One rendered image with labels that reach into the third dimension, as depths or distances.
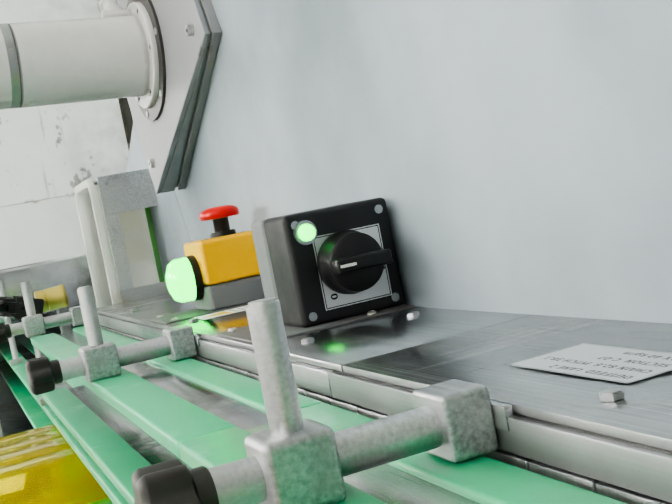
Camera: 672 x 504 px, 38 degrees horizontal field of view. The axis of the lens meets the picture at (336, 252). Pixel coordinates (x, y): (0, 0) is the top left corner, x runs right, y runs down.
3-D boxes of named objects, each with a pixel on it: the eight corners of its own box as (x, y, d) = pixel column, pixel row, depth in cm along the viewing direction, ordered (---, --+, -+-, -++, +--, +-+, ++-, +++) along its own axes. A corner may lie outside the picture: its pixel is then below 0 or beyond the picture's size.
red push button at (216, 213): (200, 244, 100) (193, 211, 100) (237, 236, 101) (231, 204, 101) (210, 243, 96) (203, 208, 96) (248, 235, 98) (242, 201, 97)
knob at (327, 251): (381, 286, 70) (401, 287, 67) (323, 300, 68) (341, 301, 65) (369, 224, 70) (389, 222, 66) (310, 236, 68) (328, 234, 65)
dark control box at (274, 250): (367, 301, 78) (268, 324, 75) (348, 202, 78) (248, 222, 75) (413, 304, 71) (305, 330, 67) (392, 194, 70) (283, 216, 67)
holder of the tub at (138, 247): (163, 345, 159) (116, 356, 157) (129, 178, 158) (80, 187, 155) (188, 353, 144) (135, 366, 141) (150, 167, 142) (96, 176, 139)
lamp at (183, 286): (195, 298, 100) (167, 305, 99) (187, 255, 99) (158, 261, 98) (206, 299, 96) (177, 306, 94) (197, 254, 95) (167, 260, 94)
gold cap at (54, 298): (61, 283, 151) (32, 291, 150) (64, 284, 148) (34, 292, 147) (66, 305, 152) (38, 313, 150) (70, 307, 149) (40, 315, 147)
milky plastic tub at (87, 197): (154, 314, 159) (100, 326, 156) (126, 178, 158) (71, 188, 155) (178, 319, 143) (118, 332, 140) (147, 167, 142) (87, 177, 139)
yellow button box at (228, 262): (262, 294, 104) (195, 310, 101) (249, 225, 103) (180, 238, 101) (284, 296, 97) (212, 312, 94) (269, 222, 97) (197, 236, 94)
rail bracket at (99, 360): (193, 352, 82) (29, 392, 77) (176, 266, 82) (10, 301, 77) (205, 356, 78) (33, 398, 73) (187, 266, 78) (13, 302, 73)
